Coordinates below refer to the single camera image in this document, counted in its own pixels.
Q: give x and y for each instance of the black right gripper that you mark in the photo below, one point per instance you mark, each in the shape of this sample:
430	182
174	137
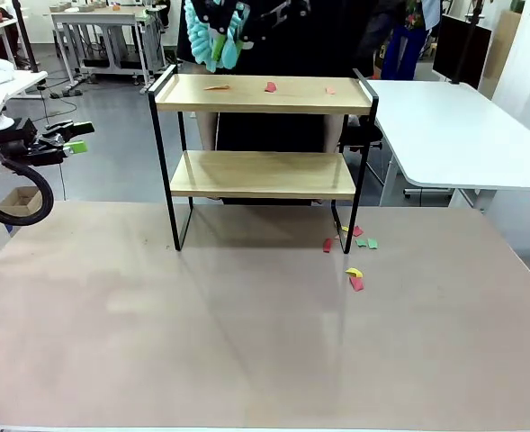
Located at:
287	13

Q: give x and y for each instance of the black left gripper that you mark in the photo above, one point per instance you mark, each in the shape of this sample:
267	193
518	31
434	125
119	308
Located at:
21	141

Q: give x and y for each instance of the teal microfiber duster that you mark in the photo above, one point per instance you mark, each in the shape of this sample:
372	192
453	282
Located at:
199	40

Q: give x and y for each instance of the person's right forearm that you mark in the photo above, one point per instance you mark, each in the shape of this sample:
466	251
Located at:
207	132

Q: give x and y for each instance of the person's left forearm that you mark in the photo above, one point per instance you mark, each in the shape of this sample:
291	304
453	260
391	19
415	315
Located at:
332	135

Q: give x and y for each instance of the person's right hand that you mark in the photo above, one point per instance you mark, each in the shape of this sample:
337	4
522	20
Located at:
212	198

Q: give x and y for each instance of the person's left hand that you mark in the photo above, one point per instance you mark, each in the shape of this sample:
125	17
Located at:
317	201

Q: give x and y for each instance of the orange paper scrap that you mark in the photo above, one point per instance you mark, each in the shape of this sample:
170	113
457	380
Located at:
217	87

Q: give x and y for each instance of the red paper scrap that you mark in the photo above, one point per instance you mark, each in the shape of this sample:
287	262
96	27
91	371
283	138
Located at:
271	87
357	284
357	231
327	245

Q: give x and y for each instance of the person in black shirt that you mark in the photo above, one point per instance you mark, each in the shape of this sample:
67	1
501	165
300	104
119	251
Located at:
300	56

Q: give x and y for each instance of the small white side desk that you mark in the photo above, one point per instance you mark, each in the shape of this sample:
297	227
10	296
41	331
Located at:
26	81

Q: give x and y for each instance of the open cardboard box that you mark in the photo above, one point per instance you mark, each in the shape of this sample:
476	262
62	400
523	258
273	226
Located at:
21	198

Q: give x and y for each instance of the black stand pole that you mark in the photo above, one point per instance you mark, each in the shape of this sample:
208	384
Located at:
24	36

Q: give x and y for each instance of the grey background desk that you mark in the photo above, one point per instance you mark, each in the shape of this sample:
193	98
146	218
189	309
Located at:
93	18

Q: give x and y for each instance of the black office chair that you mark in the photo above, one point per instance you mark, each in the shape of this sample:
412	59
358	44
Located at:
361	135

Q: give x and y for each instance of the person in blue trousers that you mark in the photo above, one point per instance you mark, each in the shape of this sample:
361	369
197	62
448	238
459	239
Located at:
408	49

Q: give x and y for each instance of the black monitor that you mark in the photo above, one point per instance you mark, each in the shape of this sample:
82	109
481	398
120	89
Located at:
460	49

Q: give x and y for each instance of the large white desk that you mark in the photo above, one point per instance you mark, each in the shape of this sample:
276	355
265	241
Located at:
449	135

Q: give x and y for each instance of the green paper scrap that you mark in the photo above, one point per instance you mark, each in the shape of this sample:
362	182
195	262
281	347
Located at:
361	243
373	244

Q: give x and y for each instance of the brown cardboard sheet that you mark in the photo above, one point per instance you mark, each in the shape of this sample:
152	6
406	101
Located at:
507	27

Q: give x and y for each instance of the two-tier wooden shelf black frame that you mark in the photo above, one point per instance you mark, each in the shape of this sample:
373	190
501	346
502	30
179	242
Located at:
255	96

